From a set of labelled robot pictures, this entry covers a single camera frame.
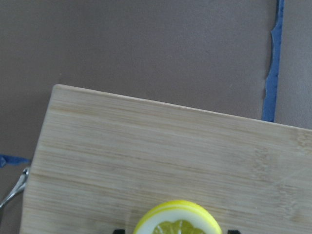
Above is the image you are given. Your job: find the bamboo cutting board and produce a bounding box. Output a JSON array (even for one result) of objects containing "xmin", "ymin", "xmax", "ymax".
[{"xmin": 20, "ymin": 84, "xmax": 312, "ymax": 234}]

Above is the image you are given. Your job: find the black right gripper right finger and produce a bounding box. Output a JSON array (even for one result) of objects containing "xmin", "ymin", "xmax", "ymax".
[{"xmin": 227, "ymin": 230, "xmax": 239, "ymax": 234}]

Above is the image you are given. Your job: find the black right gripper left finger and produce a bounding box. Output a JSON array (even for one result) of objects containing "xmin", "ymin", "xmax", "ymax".
[{"xmin": 113, "ymin": 229, "xmax": 125, "ymax": 234}]

